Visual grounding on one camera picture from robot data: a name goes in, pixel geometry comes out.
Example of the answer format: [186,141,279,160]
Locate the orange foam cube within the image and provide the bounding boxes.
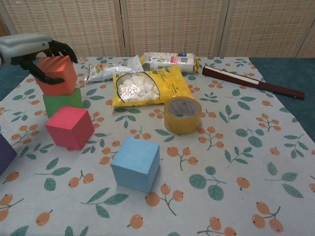
[36,55,78,96]

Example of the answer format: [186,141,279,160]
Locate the green foam cube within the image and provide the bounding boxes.
[42,87,84,118]

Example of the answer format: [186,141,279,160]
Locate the white snack package yellow ends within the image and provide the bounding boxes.
[140,51,200,74]

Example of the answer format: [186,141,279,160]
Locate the yellowish packing tape roll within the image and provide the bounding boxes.
[163,96,203,136]

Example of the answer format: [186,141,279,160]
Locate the dark red folded fan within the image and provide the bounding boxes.
[201,65,306,101]

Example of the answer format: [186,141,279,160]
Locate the pink foam cube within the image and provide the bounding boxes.
[45,106,95,151]

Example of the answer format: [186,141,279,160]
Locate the woven bamboo folding screen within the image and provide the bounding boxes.
[0,0,315,59]

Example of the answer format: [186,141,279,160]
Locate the silver nut snack bag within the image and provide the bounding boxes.
[85,55,144,85]

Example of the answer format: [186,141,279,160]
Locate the purple foam cube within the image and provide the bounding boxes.
[0,134,18,176]

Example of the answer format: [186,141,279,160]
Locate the light blue foam cube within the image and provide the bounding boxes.
[110,137,160,195]

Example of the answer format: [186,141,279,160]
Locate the floral print tablecloth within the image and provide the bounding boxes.
[0,56,315,236]

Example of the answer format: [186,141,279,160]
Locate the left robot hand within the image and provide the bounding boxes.
[0,34,78,86]

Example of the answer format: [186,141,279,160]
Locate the yellow marshmallow bag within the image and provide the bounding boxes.
[111,65,194,110]

